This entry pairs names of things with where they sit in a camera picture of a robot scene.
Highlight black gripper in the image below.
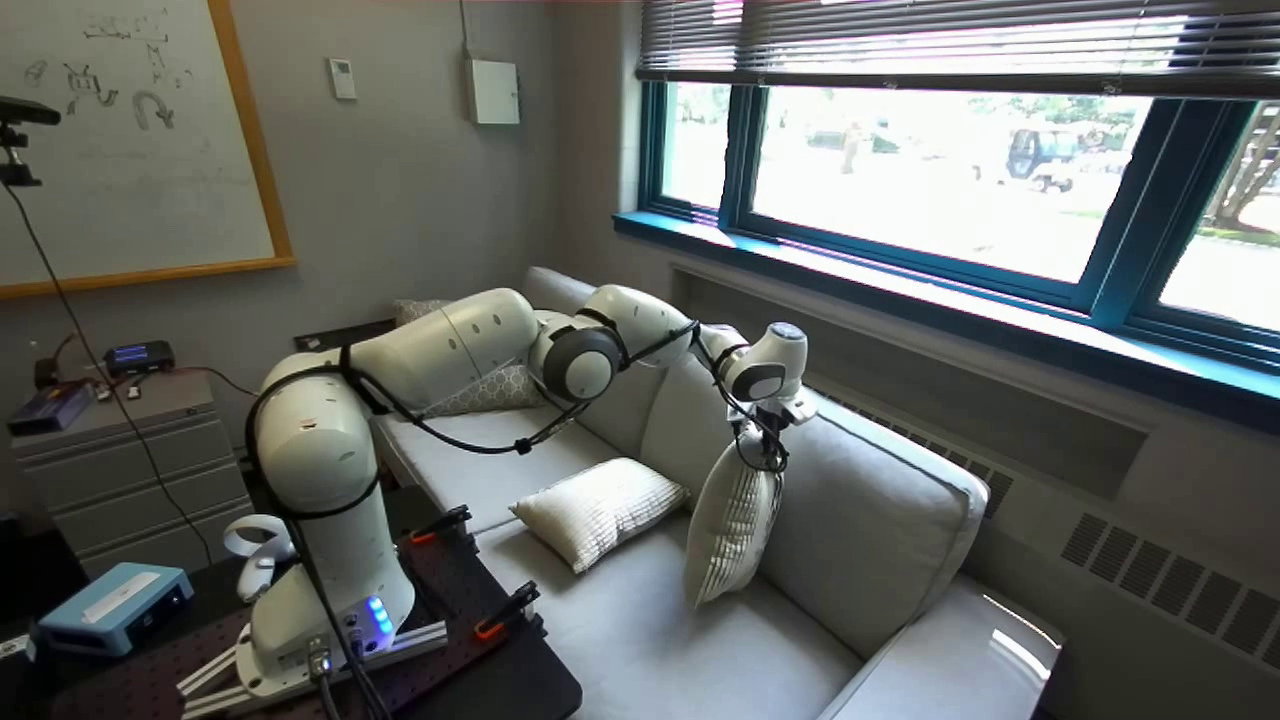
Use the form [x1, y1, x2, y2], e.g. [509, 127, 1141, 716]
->
[730, 398, 806, 480]

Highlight cream pleated cushion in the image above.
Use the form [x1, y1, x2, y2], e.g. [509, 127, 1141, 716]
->
[679, 431, 786, 613]
[509, 456, 694, 578]

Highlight grey fabric sofa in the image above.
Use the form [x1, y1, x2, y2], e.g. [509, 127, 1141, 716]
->
[364, 261, 1072, 720]

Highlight grey lattice patterned cushion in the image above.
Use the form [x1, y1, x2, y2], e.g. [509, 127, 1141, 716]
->
[394, 292, 545, 422]

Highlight orange black bar clamp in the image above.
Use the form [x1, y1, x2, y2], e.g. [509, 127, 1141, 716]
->
[475, 578, 545, 650]
[397, 502, 475, 551]

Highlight black robot table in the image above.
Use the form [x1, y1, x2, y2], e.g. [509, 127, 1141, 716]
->
[0, 512, 586, 720]

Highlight dark vehicle outside window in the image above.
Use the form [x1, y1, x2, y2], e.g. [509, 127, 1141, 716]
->
[1001, 123, 1080, 193]

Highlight radiator vent grille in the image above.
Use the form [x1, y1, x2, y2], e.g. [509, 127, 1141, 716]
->
[1058, 508, 1280, 672]

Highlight teal framed window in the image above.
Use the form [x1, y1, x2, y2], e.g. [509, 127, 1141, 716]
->
[612, 72, 1280, 404]

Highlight dark window blinds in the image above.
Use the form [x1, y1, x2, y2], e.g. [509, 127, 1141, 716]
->
[638, 0, 1280, 102]

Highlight white cup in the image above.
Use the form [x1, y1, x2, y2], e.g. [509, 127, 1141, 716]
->
[218, 512, 299, 606]

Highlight small black device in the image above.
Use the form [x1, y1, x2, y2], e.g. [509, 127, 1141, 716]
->
[101, 342, 181, 380]

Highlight grey drawer cabinet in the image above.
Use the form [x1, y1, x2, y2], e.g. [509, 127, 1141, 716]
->
[4, 368, 258, 578]

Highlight light blue box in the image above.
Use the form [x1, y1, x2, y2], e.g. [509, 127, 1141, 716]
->
[35, 558, 198, 661]

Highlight wood framed whiteboard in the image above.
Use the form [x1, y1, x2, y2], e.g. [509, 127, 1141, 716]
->
[0, 0, 295, 305]

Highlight dark flat box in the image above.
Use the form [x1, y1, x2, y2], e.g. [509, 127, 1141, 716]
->
[4, 380, 105, 441]

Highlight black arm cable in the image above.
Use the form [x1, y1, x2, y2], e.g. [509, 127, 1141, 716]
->
[240, 312, 757, 672]

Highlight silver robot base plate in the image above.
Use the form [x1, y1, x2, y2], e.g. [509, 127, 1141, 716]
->
[176, 615, 452, 713]

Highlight white wall box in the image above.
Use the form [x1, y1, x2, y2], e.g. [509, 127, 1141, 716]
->
[464, 51, 527, 134]

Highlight white wall thermostat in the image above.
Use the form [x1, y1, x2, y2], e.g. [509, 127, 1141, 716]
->
[324, 51, 361, 110]

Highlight black camera on stand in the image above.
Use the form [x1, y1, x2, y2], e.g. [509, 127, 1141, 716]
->
[0, 94, 63, 193]

